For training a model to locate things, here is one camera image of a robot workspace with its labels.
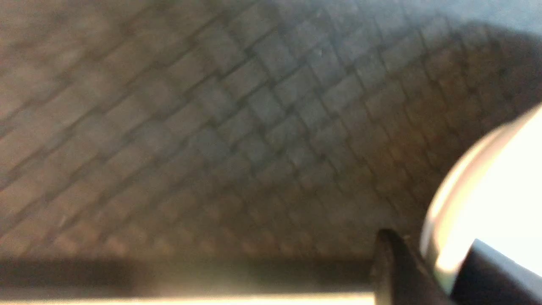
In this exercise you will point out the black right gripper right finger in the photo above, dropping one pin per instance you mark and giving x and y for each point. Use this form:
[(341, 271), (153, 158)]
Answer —
[(488, 277)]

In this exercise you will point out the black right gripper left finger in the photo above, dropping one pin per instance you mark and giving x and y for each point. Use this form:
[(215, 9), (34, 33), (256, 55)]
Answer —
[(400, 276)]

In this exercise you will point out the white bowl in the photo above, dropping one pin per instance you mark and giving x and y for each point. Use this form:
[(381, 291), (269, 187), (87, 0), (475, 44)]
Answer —
[(490, 203)]

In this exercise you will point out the black serving tray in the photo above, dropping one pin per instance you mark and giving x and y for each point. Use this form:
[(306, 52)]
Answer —
[(227, 144)]

